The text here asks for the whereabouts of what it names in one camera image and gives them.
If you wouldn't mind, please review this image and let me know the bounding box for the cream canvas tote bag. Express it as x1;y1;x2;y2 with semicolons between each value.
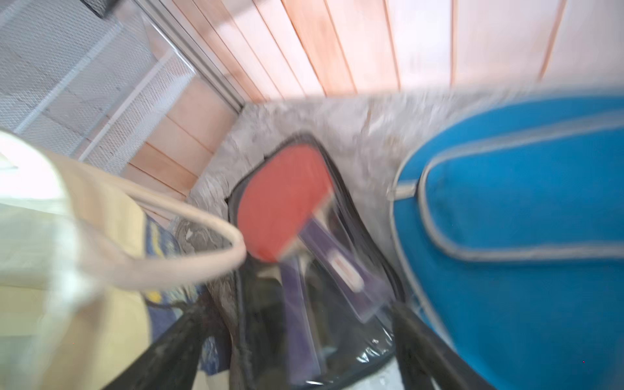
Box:
1;133;246;389

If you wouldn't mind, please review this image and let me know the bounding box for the teal paddle cover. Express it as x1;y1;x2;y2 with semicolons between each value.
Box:
390;91;623;389

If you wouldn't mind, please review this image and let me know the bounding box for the white wire mesh shelf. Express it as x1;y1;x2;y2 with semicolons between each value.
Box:
1;1;195;175

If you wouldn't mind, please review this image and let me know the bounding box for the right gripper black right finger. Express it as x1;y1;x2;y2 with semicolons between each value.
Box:
392;302;493;389

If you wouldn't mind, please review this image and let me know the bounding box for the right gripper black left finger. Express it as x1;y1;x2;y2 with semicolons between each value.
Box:
105;304;219;389

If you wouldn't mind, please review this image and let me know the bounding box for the black red paddle set case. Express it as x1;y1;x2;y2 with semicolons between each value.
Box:
227;133;406;389

